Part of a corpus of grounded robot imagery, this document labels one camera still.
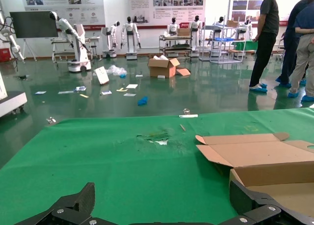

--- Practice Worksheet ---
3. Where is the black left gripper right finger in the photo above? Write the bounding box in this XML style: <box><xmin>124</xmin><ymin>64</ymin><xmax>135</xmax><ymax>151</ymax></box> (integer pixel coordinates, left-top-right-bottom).
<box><xmin>218</xmin><ymin>179</ymin><xmax>314</xmax><ymax>225</ymax></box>

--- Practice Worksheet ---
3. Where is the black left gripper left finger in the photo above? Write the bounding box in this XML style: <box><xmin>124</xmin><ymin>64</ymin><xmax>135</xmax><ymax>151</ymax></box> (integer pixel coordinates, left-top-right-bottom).
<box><xmin>14</xmin><ymin>182</ymin><xmax>118</xmax><ymax>225</ymax></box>

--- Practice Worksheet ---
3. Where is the flat cardboard mailer box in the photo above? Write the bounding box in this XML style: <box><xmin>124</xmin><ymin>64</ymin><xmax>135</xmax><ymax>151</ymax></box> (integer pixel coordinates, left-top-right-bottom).
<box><xmin>195</xmin><ymin>132</ymin><xmax>314</xmax><ymax>218</ymax></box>

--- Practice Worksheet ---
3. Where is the white box with red edge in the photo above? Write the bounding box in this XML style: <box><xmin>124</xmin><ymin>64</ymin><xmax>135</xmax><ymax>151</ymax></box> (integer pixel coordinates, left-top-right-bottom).
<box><xmin>94</xmin><ymin>66</ymin><xmax>110</xmax><ymax>85</ymax></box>

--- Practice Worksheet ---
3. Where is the large open cardboard box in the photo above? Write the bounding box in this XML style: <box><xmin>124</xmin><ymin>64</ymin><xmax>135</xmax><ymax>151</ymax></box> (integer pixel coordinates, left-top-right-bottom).
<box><xmin>147</xmin><ymin>54</ymin><xmax>181</xmax><ymax>79</ymax></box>

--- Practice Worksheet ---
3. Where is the green table cloth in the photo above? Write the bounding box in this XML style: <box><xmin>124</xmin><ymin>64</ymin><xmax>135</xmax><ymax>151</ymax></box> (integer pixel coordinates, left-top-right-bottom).
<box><xmin>0</xmin><ymin>107</ymin><xmax>314</xmax><ymax>225</ymax></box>

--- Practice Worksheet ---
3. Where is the white machine base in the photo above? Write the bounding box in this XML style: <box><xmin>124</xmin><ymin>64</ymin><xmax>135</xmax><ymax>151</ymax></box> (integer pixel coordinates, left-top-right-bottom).
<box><xmin>0</xmin><ymin>70</ymin><xmax>28</xmax><ymax>118</ymax></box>

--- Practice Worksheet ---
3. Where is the clear plastic bag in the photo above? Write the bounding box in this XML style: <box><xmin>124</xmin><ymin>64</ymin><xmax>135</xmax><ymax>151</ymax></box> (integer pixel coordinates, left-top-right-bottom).
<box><xmin>105</xmin><ymin>64</ymin><xmax>128</xmax><ymax>76</ymax></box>

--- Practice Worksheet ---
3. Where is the person in navy clothes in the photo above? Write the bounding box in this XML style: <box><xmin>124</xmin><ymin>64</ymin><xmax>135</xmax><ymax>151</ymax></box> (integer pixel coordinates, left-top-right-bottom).
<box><xmin>274</xmin><ymin>0</ymin><xmax>310</xmax><ymax>89</ymax></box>

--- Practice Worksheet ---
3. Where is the person in beige trousers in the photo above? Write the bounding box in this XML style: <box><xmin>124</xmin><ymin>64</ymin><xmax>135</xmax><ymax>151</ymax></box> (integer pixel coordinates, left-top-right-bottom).
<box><xmin>287</xmin><ymin>0</ymin><xmax>314</xmax><ymax>103</ymax></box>

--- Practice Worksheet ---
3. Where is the distant green table cover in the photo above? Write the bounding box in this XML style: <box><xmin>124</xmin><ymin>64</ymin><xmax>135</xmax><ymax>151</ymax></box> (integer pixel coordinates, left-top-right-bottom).
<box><xmin>234</xmin><ymin>40</ymin><xmax>258</xmax><ymax>51</ymax></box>

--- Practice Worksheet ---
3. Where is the white workbench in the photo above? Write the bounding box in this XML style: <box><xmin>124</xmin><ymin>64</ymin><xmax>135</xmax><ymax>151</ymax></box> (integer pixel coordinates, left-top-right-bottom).
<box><xmin>51</xmin><ymin>35</ymin><xmax>102</xmax><ymax>62</ymax></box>

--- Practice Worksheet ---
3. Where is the bent white humanoid robot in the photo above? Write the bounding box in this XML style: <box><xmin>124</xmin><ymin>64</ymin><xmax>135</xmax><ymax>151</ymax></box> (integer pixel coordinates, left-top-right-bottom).
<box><xmin>49</xmin><ymin>11</ymin><xmax>92</xmax><ymax>73</ymax></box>

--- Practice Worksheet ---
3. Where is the metal shelf trolley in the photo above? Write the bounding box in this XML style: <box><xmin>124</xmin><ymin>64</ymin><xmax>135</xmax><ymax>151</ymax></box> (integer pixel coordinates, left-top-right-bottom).
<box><xmin>158</xmin><ymin>34</ymin><xmax>194</xmax><ymax>59</ymax></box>

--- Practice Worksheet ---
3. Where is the black display screen on stand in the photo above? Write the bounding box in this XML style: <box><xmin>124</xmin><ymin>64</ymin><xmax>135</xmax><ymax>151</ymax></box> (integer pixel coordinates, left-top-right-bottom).
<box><xmin>9</xmin><ymin>11</ymin><xmax>59</xmax><ymax>62</ymax></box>

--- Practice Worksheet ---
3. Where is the person in grey t-shirt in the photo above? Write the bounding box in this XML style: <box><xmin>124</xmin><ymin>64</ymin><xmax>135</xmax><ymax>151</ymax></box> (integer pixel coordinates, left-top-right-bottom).
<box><xmin>249</xmin><ymin>0</ymin><xmax>288</xmax><ymax>93</ymax></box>

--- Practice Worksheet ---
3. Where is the white tube frame rack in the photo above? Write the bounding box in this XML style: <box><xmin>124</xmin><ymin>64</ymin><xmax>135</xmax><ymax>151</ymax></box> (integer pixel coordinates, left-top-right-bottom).
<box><xmin>209</xmin><ymin>21</ymin><xmax>247</xmax><ymax>65</ymax></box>

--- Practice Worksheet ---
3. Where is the white wall info poster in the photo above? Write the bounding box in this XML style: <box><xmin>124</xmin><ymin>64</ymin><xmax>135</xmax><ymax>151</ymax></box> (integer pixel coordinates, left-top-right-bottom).
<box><xmin>229</xmin><ymin>0</ymin><xmax>314</xmax><ymax>27</ymax></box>
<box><xmin>21</xmin><ymin>0</ymin><xmax>106</xmax><ymax>26</ymax></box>
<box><xmin>127</xmin><ymin>0</ymin><xmax>207</xmax><ymax>29</ymax></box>

